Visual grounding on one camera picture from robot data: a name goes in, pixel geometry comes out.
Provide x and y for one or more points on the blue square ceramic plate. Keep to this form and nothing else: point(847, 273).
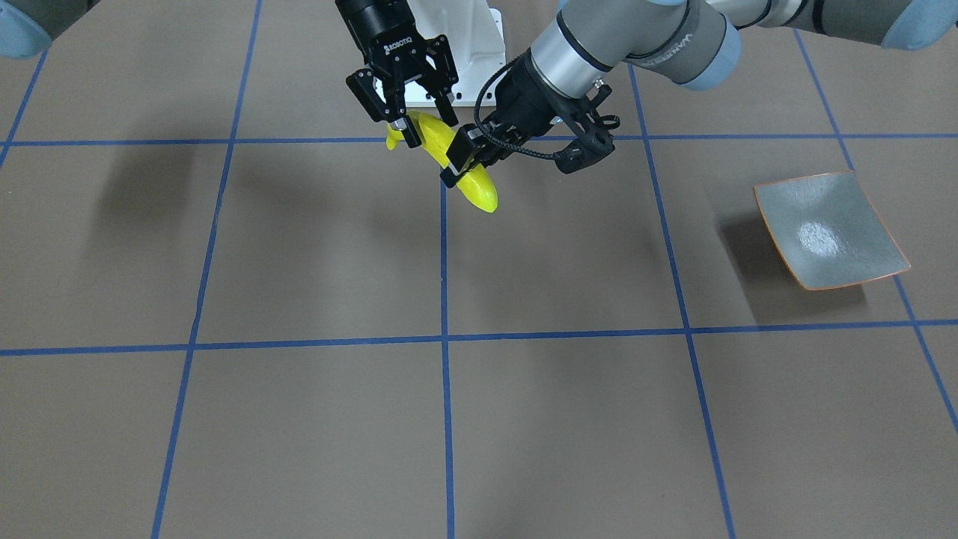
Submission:
point(828, 232)

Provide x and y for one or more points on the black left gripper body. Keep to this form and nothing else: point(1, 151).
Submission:
point(524, 99)

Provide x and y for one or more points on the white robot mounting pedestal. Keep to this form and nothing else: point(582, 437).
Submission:
point(474, 31)

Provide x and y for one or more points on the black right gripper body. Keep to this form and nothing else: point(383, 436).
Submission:
point(372, 25)

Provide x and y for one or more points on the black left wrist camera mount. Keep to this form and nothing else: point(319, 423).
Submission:
point(593, 130)

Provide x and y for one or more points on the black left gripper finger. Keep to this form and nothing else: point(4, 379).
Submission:
point(461, 168)
point(467, 140)

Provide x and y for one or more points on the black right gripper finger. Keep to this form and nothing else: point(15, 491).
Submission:
point(383, 104)
point(441, 76)

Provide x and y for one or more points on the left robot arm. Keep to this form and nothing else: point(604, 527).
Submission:
point(696, 44)

